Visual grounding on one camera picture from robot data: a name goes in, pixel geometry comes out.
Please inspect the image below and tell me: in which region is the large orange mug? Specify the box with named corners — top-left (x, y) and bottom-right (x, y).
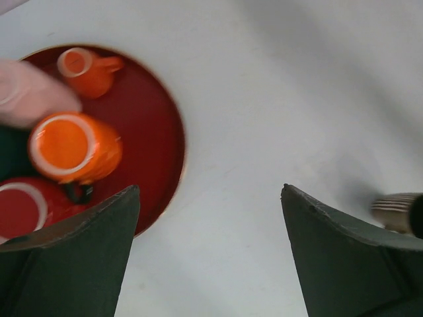
top-left (28, 112), bottom-right (123, 185)

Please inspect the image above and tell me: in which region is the small orange mug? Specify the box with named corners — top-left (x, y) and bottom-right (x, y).
top-left (57, 47), bottom-right (124, 99)

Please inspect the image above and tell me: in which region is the red mug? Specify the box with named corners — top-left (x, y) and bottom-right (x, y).
top-left (1, 177), bottom-right (88, 244)

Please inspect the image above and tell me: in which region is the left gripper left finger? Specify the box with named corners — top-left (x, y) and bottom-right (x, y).
top-left (1, 185), bottom-right (140, 316)

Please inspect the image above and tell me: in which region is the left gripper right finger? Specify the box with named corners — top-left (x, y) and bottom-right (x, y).
top-left (281, 184), bottom-right (422, 316)

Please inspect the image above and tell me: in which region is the brown speckled mug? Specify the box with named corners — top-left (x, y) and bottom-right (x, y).
top-left (371, 193), bottom-right (422, 239)

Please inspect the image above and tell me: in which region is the light pink tall mug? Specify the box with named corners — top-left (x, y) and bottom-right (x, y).
top-left (1, 59), bottom-right (82, 129)

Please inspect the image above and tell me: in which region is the red round tray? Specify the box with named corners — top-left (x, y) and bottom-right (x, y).
top-left (80, 44), bottom-right (186, 236)

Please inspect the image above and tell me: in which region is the dark green mug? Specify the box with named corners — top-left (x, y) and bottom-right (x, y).
top-left (1, 125), bottom-right (37, 181)

